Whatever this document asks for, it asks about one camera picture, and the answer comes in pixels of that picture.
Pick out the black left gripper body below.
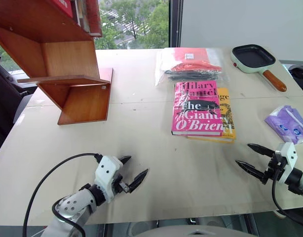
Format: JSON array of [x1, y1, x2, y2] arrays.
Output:
[[111, 173, 132, 198]]

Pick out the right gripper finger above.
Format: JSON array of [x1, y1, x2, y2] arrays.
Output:
[[247, 143, 276, 156], [234, 159, 267, 182]]

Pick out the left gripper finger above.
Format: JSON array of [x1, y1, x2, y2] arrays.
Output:
[[117, 155, 132, 165], [128, 168, 149, 194]]

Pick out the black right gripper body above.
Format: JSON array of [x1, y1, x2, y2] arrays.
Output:
[[261, 152, 287, 185]]

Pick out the yellow book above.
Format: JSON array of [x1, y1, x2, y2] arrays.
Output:
[[187, 87, 236, 144]]

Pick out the pink hardcover book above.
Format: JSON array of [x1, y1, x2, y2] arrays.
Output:
[[171, 80, 224, 137]]

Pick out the brown wooden bookshelf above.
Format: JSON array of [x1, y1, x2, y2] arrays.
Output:
[[0, 0, 114, 126]]

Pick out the dark red book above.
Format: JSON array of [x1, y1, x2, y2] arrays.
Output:
[[86, 0, 103, 38]]

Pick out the red box with white print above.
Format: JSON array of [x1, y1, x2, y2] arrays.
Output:
[[51, 0, 75, 19]]

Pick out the purple tissue pack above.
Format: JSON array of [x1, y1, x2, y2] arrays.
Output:
[[264, 105, 303, 146]]

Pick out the grey rounded robot body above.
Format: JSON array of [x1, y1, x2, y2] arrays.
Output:
[[131, 223, 244, 237]]

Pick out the dark object with grey edge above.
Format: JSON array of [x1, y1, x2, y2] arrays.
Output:
[[288, 64, 303, 97]]

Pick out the green electric frying pan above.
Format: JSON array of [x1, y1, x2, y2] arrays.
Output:
[[230, 44, 287, 93]]

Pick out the black bundle in bag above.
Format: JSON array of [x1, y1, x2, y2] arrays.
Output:
[[164, 69, 221, 82]]

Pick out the clear plastic bag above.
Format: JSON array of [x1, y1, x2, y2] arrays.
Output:
[[154, 47, 230, 87]]

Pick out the red folded item with label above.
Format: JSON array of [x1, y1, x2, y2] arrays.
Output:
[[171, 47, 223, 73]]

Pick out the black chair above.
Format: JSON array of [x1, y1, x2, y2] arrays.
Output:
[[0, 55, 38, 159]]

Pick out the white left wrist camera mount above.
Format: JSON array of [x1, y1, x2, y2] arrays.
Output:
[[94, 155, 124, 204]]

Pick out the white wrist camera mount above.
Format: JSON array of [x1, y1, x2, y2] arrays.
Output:
[[94, 155, 124, 204], [274, 141, 298, 185]]

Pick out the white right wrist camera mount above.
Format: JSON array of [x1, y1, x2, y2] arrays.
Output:
[[274, 141, 298, 185]]

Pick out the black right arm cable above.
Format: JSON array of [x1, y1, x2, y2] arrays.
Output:
[[271, 176, 303, 229]]

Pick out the black window frame post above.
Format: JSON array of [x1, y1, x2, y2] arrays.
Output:
[[168, 0, 185, 48]]

